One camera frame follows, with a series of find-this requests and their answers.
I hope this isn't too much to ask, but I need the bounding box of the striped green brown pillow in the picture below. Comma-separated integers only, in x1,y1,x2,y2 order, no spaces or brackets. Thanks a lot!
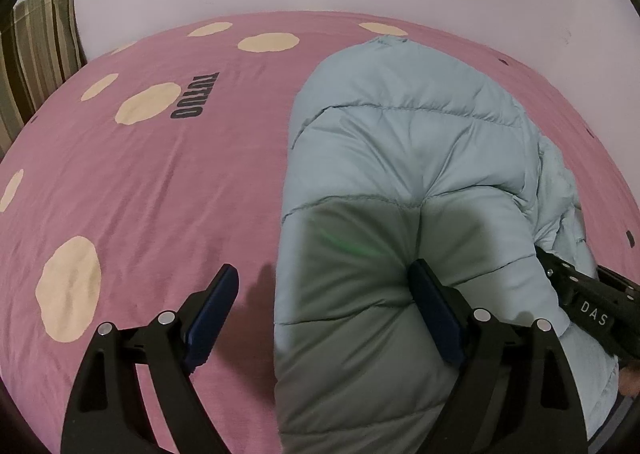
0,0,87,154

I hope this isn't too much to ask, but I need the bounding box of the light green puffer jacket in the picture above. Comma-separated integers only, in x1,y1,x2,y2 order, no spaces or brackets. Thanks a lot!
274,36,618,453

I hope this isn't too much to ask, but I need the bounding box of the pink dotted bed sheet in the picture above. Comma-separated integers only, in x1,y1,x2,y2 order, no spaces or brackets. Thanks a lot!
1,13,639,453

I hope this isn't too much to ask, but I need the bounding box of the person's right hand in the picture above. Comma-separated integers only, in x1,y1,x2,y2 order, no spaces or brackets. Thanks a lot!
618,366,640,398

